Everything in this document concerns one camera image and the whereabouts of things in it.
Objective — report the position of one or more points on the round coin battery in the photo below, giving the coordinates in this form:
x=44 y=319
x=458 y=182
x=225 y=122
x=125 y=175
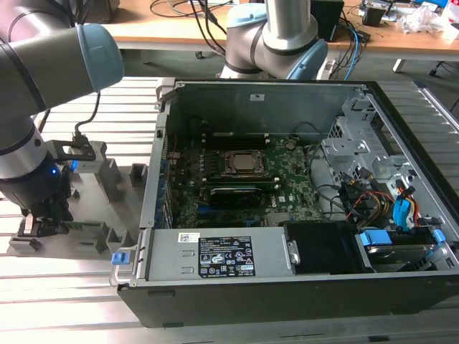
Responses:
x=290 y=145

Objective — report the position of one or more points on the blue disk carrier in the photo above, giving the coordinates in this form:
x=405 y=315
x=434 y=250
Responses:
x=374 y=239

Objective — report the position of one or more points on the white power strip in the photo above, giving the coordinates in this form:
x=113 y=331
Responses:
x=327 y=68

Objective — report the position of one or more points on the CPU socket metal frame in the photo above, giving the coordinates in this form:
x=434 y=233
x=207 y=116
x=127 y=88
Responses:
x=226 y=161

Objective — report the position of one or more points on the black speaker box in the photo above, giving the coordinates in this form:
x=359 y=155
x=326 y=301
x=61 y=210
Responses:
x=328 y=18

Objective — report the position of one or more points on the silver drive cage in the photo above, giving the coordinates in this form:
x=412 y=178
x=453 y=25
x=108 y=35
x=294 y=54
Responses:
x=344 y=147

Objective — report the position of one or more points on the black bag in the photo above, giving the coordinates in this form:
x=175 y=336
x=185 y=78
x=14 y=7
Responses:
x=107 y=10

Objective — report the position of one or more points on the small black device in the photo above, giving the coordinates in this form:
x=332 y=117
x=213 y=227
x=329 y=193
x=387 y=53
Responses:
x=373 y=16

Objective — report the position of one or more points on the blue case latch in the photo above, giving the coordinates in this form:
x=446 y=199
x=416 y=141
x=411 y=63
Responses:
x=120 y=258

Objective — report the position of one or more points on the black camera bracket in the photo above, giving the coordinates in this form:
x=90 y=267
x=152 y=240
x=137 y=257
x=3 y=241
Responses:
x=54 y=148

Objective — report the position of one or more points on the hard disk drive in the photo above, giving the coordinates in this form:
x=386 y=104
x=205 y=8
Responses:
x=387 y=252

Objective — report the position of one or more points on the black graphics card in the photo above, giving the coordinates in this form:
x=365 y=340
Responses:
x=233 y=200

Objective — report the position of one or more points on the grey parts rack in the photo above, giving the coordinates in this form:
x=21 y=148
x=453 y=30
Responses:
x=93 y=211

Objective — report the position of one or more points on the clear plastic bag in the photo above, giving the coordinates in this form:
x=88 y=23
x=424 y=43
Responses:
x=423 y=19

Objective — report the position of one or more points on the black plastic shroud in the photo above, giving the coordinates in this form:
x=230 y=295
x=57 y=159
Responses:
x=322 y=247

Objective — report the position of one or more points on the RAM slot white latches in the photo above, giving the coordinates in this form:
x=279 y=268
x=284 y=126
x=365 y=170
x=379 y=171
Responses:
x=240 y=179
x=236 y=143
x=269 y=186
x=266 y=135

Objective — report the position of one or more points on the black PC case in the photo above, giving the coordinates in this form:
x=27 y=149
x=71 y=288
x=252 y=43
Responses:
x=215 y=304

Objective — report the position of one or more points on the installed RAM stick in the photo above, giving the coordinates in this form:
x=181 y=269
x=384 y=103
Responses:
x=236 y=134

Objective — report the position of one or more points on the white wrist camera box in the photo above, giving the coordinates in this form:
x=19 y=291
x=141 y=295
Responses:
x=93 y=165

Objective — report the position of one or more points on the wooden desk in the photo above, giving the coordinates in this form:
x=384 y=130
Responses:
x=143 y=32

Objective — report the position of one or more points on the silver CPU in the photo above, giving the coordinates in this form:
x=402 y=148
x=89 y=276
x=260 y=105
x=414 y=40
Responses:
x=247 y=161

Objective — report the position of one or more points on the green motherboard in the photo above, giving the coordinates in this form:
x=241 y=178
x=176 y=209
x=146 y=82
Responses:
x=297 y=172

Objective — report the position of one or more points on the silver power supply unit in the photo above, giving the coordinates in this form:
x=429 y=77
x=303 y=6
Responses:
x=172 y=251

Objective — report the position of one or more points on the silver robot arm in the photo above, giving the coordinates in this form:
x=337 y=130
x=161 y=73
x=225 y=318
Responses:
x=54 y=61

